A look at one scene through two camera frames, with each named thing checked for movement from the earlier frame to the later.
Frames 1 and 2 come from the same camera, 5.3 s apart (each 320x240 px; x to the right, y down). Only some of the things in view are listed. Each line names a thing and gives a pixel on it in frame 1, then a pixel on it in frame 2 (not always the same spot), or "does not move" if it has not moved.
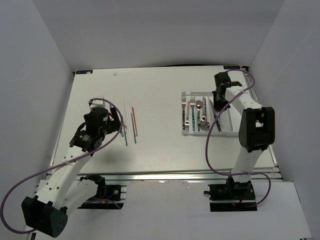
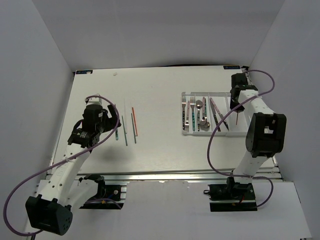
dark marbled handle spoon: x=199 y=104 does not move
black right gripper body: x=219 y=102 → x=233 y=104
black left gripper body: x=112 y=125 does not move
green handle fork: x=193 y=105 does not move
